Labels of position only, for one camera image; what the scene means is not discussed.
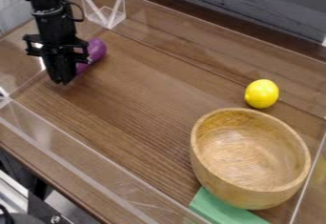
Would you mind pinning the brown wooden bowl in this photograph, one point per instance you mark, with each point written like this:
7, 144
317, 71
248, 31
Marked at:
249, 158

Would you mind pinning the green cloth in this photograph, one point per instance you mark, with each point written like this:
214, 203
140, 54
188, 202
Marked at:
218, 212

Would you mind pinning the clear acrylic corner bracket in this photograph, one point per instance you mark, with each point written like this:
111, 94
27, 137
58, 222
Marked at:
107, 17

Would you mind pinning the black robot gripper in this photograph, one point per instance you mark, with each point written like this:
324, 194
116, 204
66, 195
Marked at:
57, 40

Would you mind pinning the black metal stand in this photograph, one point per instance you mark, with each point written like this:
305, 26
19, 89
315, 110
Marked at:
23, 193

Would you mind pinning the yellow toy lemon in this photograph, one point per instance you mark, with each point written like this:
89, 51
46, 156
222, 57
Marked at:
262, 94

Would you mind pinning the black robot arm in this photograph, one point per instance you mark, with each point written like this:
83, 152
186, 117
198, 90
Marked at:
50, 5

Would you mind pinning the purple toy eggplant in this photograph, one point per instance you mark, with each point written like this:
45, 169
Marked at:
97, 50

